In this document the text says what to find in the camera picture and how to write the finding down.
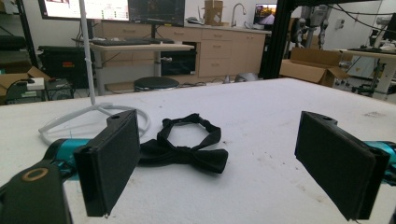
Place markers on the curved metal faucet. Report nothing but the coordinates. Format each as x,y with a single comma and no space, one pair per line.
237,12

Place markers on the open cardboard box with flaps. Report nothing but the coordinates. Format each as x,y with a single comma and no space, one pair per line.
18,79

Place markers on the open flat cardboard box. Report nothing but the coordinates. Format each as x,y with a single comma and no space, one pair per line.
314,67

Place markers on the black metal frame post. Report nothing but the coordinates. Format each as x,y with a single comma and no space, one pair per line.
278,39

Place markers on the white work table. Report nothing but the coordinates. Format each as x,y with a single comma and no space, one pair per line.
370,68

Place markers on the brown cardboard box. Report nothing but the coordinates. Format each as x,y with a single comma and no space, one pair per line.
214,12

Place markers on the black bow tie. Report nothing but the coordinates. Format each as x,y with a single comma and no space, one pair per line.
183,149

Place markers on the black crate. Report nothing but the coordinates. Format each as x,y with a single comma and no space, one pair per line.
59,89

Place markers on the dark computer monitor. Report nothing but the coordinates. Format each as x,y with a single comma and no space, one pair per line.
157,11

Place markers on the black equipment case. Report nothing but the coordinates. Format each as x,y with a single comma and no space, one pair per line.
63,65

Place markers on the white power adapter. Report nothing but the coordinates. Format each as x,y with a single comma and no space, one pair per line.
35,83

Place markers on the white stand with round base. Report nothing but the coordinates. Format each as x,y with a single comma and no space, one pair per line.
88,93

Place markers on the light wooden desk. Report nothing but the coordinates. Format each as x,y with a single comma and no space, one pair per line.
140,53

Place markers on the wide computer monitor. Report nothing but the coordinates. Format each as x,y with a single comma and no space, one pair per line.
84,9

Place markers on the black shelf post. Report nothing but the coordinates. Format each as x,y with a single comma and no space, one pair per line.
27,32

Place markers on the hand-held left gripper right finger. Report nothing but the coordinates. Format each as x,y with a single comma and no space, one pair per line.
337,165

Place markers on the small lit screen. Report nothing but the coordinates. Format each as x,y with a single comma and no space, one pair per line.
264,14

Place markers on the black keyboard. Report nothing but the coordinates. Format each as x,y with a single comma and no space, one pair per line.
120,42

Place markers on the round black stool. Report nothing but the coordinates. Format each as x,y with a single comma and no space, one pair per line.
156,83

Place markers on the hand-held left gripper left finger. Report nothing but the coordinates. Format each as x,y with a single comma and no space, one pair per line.
109,165

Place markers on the beige cabinet with drawers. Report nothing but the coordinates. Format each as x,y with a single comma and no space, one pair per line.
218,51

